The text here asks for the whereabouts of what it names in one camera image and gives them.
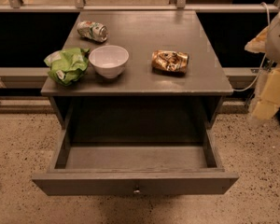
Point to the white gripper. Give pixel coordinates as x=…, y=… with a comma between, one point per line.
x=279, y=37

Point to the white ceramic bowl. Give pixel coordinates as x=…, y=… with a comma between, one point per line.
x=109, y=61

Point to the crushed green white can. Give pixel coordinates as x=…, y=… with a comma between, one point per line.
x=93, y=31

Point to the open grey top drawer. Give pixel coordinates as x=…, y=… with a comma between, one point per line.
x=111, y=149

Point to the grey wooden cabinet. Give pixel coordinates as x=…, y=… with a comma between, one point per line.
x=142, y=32

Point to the crushed orange can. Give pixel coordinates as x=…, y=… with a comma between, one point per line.
x=170, y=61

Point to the green chip bag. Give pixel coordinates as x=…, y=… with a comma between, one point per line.
x=67, y=65

